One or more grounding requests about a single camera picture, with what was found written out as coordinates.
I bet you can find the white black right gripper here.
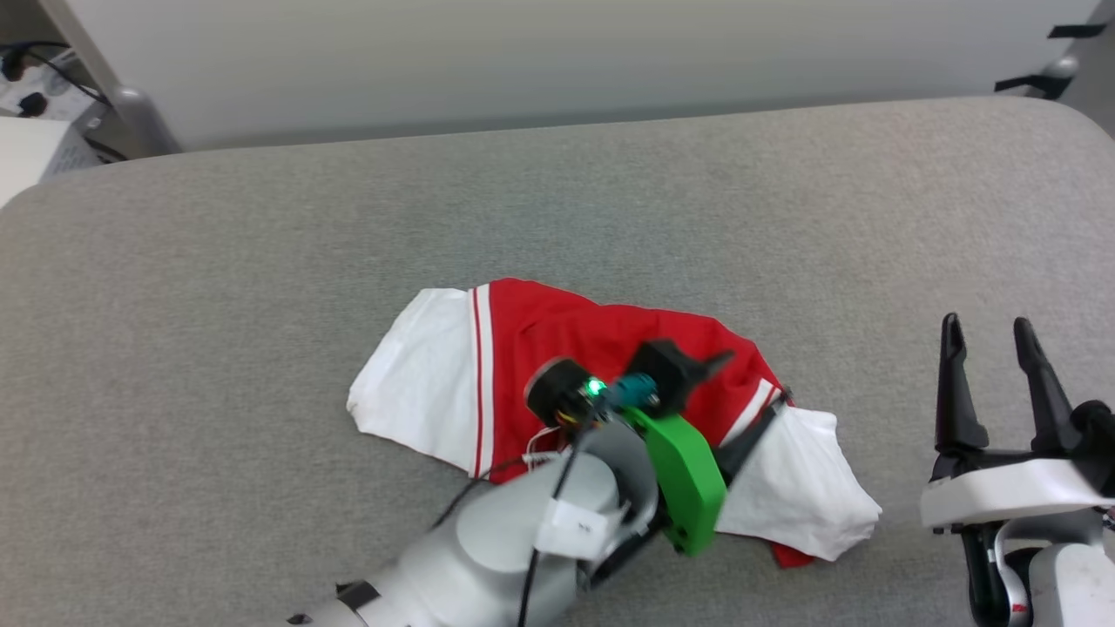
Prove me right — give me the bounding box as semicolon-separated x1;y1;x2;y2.
921;313;1115;532

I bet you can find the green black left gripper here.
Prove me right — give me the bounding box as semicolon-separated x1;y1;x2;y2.
592;351;793;586

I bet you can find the red and white jersey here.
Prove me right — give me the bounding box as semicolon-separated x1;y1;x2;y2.
347;277;882;569

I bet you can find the grey fabric sofa seat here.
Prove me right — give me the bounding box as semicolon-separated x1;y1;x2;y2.
0;96;1115;627

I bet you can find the white power strip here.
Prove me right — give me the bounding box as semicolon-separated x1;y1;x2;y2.
0;52;98;123

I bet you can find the white vented metal box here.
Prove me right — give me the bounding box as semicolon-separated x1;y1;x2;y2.
0;116;104;208

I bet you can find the teal cable connector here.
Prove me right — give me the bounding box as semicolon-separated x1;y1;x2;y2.
607;373;660;412

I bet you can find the white paper cable label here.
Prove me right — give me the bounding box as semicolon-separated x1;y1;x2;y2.
534;496;625;561

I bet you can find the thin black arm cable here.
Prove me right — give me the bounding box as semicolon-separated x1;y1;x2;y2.
430;456;530;529
517;427;595;627

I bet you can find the grey metal frame foot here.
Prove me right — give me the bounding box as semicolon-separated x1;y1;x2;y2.
1035;51;1115;136

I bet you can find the grey metal frame leg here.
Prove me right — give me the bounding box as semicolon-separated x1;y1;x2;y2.
39;0;184;159

